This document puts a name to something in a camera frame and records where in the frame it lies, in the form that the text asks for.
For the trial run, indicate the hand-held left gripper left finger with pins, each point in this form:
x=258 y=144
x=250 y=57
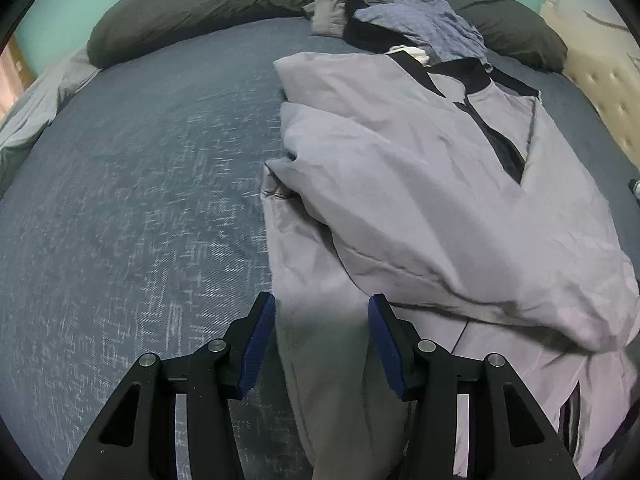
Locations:
x=257 y=345

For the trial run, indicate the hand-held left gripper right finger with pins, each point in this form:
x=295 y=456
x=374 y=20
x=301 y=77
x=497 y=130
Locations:
x=387 y=350

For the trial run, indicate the lilac grey jacket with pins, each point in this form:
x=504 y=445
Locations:
x=400 y=185

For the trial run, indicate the bed with blue sheet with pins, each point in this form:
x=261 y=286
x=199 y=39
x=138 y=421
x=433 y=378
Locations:
x=125 y=210

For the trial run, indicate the small grey white object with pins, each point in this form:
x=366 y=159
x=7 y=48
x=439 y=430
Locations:
x=635 y=187

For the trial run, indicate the white cloth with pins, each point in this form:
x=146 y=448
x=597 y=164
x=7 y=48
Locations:
x=412 y=54

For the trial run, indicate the light blue-grey blanket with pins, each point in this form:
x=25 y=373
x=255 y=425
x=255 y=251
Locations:
x=35 y=105

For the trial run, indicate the blue grey shirt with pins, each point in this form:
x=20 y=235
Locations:
x=430 y=25

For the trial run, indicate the grey garment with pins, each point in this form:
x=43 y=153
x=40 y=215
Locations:
x=327 y=12

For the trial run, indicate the dark grey long pillow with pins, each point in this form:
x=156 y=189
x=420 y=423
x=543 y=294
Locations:
x=200 y=10

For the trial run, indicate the cream tufted headboard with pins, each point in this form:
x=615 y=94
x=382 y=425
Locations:
x=600 y=75

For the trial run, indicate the pink curtain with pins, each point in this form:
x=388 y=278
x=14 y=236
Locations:
x=9 y=85

